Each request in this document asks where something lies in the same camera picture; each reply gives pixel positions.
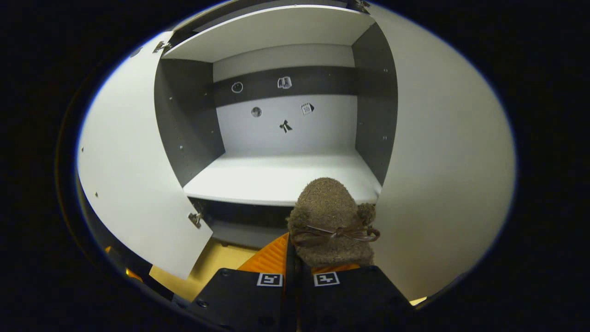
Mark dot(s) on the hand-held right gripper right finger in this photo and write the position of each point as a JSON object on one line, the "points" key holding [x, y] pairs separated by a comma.
{"points": [[350, 299]]}

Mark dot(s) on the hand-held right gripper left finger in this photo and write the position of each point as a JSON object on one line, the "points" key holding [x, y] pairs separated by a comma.
{"points": [[244, 299]]}

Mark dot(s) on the brown fluffy shoe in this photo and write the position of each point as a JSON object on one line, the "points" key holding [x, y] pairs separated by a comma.
{"points": [[327, 203]]}

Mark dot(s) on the white grey shoe cabinet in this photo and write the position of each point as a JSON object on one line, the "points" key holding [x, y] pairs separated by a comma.
{"points": [[184, 115]]}

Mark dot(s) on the metal door hinge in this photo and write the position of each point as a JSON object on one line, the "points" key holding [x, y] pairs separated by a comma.
{"points": [[195, 220], [361, 5], [161, 46]]}

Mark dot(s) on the white cabinet shelf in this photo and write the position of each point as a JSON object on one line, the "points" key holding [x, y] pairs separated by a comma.
{"points": [[258, 177], [267, 32]]}

